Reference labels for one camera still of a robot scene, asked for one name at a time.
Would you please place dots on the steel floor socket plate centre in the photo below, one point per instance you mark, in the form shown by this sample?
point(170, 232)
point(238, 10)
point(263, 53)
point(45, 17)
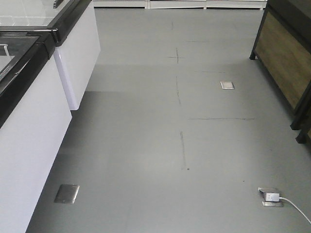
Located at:
point(227, 85)

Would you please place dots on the steel floor socket plate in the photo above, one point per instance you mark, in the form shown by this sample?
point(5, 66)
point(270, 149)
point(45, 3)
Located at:
point(67, 193)
point(227, 85)

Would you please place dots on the white chest freezer far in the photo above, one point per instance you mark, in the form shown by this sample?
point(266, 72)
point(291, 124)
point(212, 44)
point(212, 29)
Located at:
point(72, 25)

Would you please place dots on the white chest freezer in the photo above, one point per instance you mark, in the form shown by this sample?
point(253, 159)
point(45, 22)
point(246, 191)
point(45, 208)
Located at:
point(34, 117)
point(72, 25)

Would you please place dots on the steel floor socket plate left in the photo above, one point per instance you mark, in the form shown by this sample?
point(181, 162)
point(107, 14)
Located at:
point(67, 193)

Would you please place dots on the white chest freezer near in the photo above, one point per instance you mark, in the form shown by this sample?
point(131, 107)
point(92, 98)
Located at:
point(34, 117)

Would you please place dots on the open steel floor socket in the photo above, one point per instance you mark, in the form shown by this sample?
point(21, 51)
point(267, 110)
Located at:
point(270, 204)

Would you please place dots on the white power adapter plug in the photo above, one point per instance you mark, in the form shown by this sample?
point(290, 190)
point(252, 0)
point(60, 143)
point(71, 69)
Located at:
point(271, 197)

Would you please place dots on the wooden black-framed display stand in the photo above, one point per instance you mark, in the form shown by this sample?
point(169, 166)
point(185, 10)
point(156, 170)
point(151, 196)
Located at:
point(283, 45)

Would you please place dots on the white shelving base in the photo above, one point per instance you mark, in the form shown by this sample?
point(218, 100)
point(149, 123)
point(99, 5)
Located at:
point(180, 4)

